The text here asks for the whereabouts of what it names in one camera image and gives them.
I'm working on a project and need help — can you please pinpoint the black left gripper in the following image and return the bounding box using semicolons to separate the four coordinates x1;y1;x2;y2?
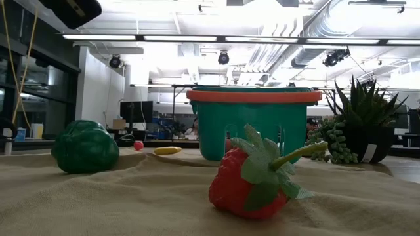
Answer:
39;0;102;30

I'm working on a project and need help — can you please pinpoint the dark green toy bell pepper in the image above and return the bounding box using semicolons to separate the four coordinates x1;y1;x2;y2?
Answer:
51;119;121;174

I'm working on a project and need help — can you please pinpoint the black beam with LED strips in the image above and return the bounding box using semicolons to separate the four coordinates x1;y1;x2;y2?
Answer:
62;33;420;47

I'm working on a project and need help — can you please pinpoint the black computer monitor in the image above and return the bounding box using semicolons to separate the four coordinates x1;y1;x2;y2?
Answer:
119;100;154;124

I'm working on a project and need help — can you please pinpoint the white plastic jug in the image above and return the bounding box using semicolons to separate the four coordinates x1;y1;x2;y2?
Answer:
31;123;44;140

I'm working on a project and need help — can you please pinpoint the person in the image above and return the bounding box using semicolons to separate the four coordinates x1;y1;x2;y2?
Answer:
183;117;200;140
306;117;321;136

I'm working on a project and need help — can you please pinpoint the tan burlap cloth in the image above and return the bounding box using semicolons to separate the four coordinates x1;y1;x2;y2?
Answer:
0;147;420;236

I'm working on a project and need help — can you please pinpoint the teal basket with orange rim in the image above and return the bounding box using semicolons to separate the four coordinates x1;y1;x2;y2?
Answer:
186;86;323;162

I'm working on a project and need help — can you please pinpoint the red toy strawberry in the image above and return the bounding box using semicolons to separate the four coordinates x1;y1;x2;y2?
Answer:
208;123;329;221

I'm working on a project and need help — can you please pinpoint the potted succulent plant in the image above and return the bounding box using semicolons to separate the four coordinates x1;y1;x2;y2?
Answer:
304;75;410;165

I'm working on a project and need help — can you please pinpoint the yellow cable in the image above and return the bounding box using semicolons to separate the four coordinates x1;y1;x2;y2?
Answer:
0;0;39;129

